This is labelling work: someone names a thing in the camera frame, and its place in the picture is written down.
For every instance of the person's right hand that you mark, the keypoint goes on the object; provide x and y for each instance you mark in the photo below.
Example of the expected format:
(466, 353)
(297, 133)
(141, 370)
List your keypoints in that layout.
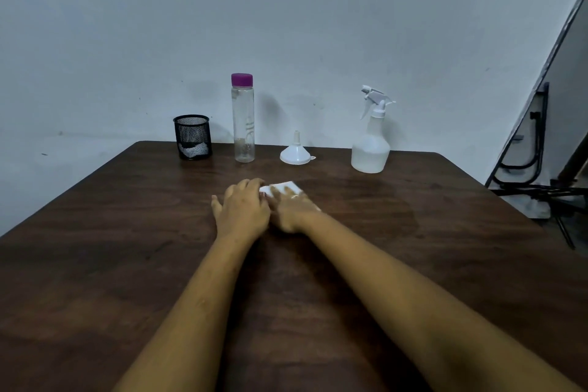
(291, 215)

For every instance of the person's left hand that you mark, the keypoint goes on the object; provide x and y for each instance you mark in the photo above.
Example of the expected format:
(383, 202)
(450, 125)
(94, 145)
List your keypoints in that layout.
(241, 215)

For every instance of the person's left little finger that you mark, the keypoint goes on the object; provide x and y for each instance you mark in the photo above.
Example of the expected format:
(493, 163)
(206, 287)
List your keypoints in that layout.
(217, 208)

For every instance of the person's left middle finger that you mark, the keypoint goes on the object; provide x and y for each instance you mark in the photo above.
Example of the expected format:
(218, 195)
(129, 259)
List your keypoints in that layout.
(242, 188)

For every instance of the person's right fingers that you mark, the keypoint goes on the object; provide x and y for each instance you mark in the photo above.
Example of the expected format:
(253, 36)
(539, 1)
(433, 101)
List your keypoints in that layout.
(281, 196)

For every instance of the white cloth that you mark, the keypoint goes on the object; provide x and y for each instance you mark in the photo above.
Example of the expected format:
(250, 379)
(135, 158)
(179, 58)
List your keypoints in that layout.
(285, 186)

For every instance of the person's right forearm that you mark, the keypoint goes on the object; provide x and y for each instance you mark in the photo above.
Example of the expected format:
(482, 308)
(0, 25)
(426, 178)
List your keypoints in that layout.
(413, 309)

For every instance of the person's left forearm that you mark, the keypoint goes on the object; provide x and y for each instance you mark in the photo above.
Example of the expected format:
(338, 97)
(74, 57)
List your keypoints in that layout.
(197, 313)

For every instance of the white plastic funnel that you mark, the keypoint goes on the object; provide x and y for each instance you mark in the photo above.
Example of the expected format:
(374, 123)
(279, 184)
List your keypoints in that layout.
(296, 155)

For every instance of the white crumpled paper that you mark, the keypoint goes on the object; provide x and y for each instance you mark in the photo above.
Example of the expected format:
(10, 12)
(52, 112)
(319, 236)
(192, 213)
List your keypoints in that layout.
(194, 151)

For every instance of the clear bottle with purple cap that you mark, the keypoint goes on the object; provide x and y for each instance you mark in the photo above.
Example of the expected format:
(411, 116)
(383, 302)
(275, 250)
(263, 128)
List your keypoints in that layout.
(243, 125)

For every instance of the black mesh pen cup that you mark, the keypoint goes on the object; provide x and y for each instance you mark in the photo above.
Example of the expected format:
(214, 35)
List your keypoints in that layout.
(192, 130)

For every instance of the white spray bottle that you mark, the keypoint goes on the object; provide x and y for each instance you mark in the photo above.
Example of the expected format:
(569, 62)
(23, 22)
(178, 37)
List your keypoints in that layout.
(370, 148)

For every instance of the grey leaning panel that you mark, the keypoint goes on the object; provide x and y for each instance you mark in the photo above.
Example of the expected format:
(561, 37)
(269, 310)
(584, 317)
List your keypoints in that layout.
(569, 84)

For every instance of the black metal folding frame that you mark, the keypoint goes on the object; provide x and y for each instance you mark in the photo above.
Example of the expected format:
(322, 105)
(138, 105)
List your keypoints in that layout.
(542, 130)

